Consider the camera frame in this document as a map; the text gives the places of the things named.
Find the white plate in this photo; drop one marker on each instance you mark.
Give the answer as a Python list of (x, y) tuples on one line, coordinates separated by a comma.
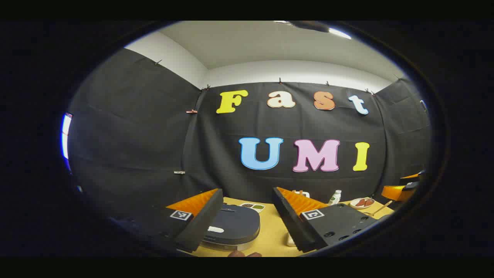
[(362, 206)]

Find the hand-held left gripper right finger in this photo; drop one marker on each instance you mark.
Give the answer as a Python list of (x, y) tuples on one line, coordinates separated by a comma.
[(287, 216)]

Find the white divided sauce dish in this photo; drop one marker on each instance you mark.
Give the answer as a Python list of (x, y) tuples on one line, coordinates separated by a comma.
[(252, 207)]

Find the black backdrop cloth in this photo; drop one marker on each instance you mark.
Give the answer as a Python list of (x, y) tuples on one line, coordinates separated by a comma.
[(135, 135)]

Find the ceiling light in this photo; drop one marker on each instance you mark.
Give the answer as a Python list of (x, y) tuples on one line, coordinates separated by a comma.
[(339, 33)]

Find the clear plastic rice box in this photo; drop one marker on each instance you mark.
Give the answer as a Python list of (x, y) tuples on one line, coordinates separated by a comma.
[(290, 240)]

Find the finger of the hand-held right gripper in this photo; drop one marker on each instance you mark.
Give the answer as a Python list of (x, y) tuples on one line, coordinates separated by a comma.
[(397, 192), (413, 177)]

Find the dark grey rice cooker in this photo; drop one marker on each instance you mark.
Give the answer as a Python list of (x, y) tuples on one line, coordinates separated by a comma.
[(239, 226)]

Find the red meat slice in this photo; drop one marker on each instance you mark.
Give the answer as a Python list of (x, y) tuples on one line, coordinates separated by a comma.
[(359, 202), (369, 201)]

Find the white drink bottle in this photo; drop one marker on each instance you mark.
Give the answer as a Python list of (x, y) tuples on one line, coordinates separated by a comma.
[(335, 197)]

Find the computer monitor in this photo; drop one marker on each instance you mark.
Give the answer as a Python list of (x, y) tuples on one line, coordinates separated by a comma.
[(66, 139)]

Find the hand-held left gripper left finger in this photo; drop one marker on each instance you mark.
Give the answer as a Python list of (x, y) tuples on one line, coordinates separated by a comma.
[(206, 220)]

